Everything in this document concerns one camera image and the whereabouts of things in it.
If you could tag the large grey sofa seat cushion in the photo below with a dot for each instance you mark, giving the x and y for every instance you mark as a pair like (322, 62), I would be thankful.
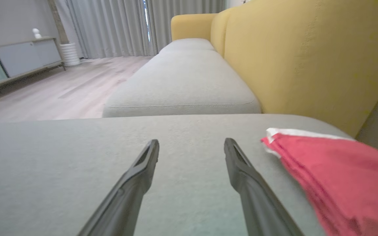
(61, 164)

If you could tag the yellow sofa armrest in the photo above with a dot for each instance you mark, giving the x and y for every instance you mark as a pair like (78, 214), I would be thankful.
(190, 26)

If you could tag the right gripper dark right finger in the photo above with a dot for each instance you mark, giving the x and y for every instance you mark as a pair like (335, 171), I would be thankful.
(254, 200)

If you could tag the small grey sofa seat cushion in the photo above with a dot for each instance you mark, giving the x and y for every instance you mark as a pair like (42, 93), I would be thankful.
(187, 44)

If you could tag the grey pleated curtain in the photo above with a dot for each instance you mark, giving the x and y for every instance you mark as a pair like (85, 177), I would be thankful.
(182, 9)
(110, 26)

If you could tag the wide yellow sofa backrest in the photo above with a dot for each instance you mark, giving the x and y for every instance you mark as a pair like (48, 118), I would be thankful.
(307, 59)

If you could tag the white ribbed plant pot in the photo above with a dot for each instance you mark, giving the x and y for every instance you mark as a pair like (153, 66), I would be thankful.
(70, 55)

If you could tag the small white figurine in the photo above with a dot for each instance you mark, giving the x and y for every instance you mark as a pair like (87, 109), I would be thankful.
(37, 33)

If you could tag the red jersey with white stripes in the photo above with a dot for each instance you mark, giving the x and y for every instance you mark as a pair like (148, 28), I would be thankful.
(340, 183)

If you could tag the narrow yellow sofa backrest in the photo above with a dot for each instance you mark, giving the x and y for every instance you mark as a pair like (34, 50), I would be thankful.
(218, 32)

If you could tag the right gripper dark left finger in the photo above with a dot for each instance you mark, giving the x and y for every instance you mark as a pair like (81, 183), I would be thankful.
(126, 196)

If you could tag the brown plant trunk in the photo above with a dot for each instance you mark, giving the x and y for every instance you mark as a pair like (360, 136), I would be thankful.
(59, 26)

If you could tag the grey low tv cabinet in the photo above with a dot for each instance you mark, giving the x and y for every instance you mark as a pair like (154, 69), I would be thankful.
(21, 57)

